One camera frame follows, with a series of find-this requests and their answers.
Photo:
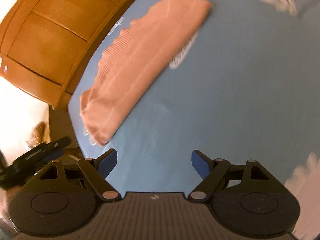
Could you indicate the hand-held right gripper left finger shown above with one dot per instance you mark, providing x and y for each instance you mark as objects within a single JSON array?
[{"x": 108, "y": 162}]

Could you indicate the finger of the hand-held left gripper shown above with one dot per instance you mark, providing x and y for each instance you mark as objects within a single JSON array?
[
  {"x": 55, "y": 145},
  {"x": 57, "y": 153}
]

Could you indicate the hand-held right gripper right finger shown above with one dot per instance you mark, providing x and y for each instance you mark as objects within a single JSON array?
[{"x": 201, "y": 165}]

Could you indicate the orange striped sweater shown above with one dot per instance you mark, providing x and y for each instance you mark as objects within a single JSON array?
[{"x": 140, "y": 67}]

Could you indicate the brown fuzzy object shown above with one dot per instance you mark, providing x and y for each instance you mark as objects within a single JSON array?
[{"x": 38, "y": 133}]

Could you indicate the bed with blue floral sheet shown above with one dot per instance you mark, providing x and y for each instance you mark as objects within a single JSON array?
[{"x": 225, "y": 92}]

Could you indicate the wooden headboard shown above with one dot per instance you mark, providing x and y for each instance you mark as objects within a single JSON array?
[{"x": 50, "y": 30}]

